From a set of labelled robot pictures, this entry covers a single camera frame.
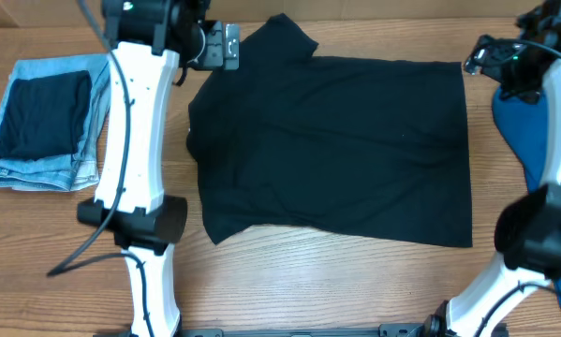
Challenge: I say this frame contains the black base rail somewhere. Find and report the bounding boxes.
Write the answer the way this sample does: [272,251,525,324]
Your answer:
[178,323,423,337]

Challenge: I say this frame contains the black t-shirt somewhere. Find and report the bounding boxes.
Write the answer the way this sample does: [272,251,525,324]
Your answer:
[186,14,472,248]

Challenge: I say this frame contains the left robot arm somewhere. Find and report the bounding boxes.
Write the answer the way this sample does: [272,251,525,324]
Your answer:
[77,0,239,336]

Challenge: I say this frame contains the folded light blue jeans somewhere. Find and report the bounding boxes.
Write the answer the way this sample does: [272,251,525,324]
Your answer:
[0,54,111,192]

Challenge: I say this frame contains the blue t-shirt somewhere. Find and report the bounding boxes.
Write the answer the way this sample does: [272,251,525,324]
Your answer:
[492,88,561,309]

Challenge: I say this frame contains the folded dark navy shirt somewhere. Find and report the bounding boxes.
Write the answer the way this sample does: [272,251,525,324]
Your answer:
[0,70,92,160]

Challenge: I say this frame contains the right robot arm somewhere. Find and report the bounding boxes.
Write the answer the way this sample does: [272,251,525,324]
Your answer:
[408,0,561,336]

